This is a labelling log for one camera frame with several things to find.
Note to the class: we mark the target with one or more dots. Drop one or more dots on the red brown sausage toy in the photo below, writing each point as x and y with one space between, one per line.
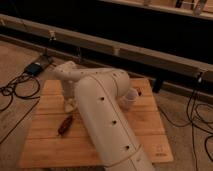
65 125

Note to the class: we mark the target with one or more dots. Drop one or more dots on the white plastic cup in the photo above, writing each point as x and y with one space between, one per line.
129 98

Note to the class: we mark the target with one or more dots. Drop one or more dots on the long metal rail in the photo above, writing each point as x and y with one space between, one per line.
142 55

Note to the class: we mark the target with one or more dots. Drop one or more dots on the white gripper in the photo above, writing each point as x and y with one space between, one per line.
68 93

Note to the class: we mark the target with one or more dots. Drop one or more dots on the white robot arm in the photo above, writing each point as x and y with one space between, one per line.
96 91

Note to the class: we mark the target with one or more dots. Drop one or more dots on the black power adapter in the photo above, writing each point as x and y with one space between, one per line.
33 69

